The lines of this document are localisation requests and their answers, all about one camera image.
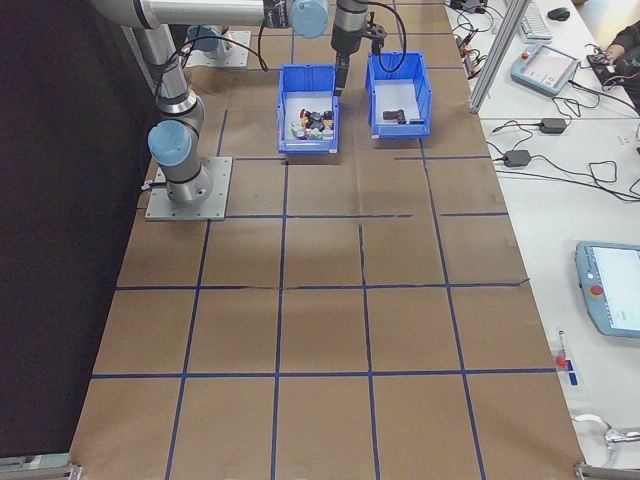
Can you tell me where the white keyboard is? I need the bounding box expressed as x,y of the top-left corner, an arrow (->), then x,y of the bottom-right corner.
519,1 -> 555,42

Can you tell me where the black frame cover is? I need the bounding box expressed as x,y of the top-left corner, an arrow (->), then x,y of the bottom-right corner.
0,0 -> 161,464

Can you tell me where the pile of push button switches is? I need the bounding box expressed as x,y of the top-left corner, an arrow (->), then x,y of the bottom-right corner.
284,94 -> 335,141

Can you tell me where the teach pendant right edge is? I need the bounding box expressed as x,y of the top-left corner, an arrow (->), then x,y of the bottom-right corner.
573,240 -> 640,339

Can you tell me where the blue bin with capacitors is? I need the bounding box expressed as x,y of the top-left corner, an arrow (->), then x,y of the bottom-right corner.
364,52 -> 432,140

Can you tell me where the crumpled silver foil tape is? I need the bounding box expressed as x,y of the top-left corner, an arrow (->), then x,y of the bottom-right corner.
602,424 -> 640,451

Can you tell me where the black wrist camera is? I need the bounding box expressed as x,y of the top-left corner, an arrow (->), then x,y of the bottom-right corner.
366,12 -> 389,57

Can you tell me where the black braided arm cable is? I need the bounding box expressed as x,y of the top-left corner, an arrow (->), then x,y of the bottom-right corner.
372,0 -> 409,71

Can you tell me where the small black circuit board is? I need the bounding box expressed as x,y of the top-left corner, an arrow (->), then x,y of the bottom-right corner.
585,52 -> 621,76

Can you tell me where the teal robot teach pendant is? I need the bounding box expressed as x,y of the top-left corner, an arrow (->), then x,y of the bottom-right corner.
509,42 -> 584,99

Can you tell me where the aluminium profile post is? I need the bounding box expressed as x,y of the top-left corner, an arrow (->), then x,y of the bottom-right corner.
467,0 -> 532,116

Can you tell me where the blue bin with push buttons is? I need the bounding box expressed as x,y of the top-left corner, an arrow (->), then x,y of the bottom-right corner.
276,63 -> 342,155

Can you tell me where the bystander forearm black sleeve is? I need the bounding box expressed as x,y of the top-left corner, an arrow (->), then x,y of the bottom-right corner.
607,19 -> 640,89

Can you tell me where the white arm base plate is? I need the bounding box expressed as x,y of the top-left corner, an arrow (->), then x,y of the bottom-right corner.
180,29 -> 253,69
144,155 -> 235,222

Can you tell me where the aluminium frame profile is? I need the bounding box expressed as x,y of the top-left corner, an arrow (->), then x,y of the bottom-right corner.
0,452 -> 82,480
573,462 -> 640,480

